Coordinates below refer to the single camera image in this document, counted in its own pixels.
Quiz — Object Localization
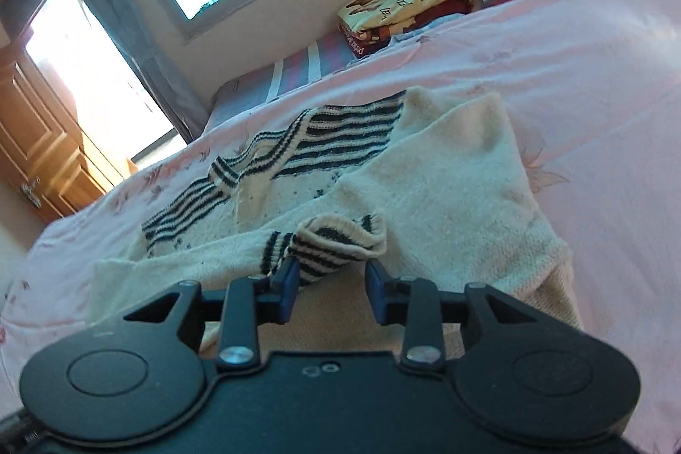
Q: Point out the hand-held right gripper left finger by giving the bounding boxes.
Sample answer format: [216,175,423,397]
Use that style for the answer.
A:
[122,256,300,371]

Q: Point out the grey curtain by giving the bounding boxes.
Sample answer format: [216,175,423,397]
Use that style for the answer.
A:
[37,0,211,141]

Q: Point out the light blue cloth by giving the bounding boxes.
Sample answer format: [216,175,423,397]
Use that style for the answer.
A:
[391,15,453,45]

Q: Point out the metal door handle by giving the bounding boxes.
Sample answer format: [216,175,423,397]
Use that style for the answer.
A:
[20,177,43,209]

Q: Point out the cream fleece blanket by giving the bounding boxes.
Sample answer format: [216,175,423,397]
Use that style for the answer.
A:
[88,87,583,364]

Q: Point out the pink floral quilt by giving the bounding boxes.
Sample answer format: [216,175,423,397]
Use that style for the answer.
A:
[0,0,681,454]

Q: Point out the wooden door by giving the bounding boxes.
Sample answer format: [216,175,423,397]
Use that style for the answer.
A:
[0,44,139,223]

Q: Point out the folded yellow red printed blanket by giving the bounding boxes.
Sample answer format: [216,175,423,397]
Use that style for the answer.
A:
[338,0,480,57]

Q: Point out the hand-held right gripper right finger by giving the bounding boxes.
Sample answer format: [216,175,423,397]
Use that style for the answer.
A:
[364,260,553,372]

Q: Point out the striped bed sheet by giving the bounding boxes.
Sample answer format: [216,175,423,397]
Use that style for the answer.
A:
[205,29,395,133]

